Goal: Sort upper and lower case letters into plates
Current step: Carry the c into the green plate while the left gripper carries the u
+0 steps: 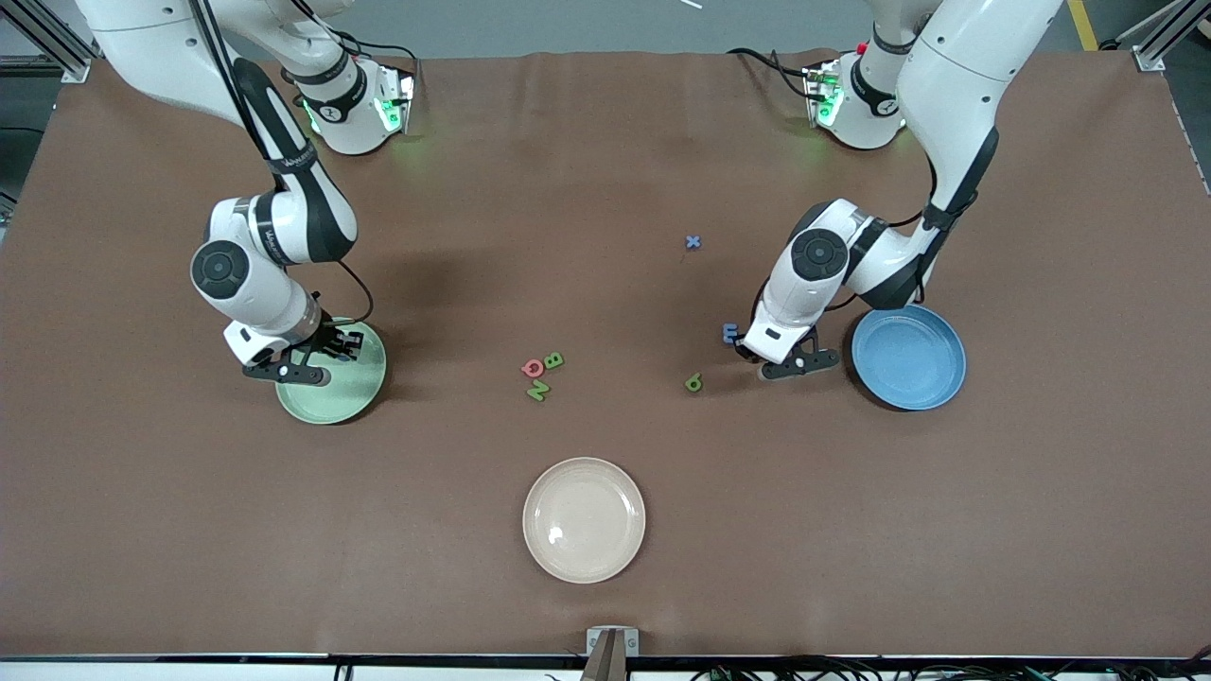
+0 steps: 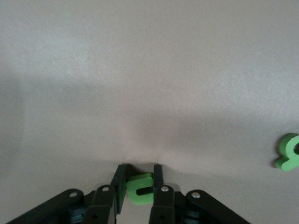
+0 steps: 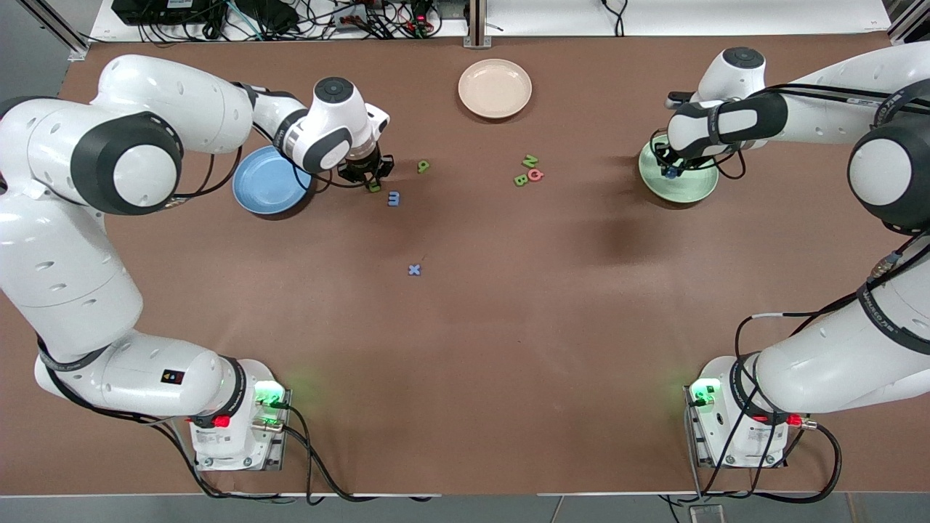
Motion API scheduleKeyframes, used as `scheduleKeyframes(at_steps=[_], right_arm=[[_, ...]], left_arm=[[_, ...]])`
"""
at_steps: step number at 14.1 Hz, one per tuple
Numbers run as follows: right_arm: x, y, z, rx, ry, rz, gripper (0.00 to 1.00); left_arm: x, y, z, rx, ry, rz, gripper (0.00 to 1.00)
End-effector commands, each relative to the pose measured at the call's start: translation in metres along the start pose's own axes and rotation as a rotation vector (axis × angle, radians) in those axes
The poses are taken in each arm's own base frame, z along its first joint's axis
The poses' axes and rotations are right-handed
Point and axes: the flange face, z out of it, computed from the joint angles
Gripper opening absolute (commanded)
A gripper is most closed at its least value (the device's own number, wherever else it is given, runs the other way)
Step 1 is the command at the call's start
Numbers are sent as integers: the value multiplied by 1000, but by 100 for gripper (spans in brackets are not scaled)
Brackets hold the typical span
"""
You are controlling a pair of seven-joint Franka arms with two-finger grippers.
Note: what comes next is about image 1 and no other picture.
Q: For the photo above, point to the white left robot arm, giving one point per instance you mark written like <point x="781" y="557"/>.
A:
<point x="956" y="85"/>

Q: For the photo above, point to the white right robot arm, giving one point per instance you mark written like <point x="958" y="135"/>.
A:
<point x="236" y="284"/>

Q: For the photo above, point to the base box with green light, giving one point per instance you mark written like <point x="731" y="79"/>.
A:
<point x="821" y="95"/>
<point x="393" y="104"/>

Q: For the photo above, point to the red letter Q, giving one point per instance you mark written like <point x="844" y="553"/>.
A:
<point x="525" y="367"/>

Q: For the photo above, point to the cream plate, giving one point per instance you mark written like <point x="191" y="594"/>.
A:
<point x="584" y="520"/>

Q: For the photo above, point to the green plate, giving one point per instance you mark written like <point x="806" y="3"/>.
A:
<point x="350" y="397"/>

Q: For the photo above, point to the blue plate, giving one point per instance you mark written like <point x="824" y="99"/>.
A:
<point x="913" y="369"/>

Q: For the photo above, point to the brown table mat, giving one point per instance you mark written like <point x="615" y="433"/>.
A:
<point x="189" y="567"/>

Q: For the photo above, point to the grey metal bracket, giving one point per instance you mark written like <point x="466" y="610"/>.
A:
<point x="594" y="641"/>

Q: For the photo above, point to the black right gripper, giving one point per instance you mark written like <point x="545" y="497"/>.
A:
<point x="328" y="338"/>

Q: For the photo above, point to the green letter N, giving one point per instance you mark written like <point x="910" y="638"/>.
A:
<point x="538" y="391"/>

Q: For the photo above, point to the aluminium frame profile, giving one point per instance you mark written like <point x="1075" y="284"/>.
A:
<point x="57" y="47"/>
<point x="1149" y="57"/>

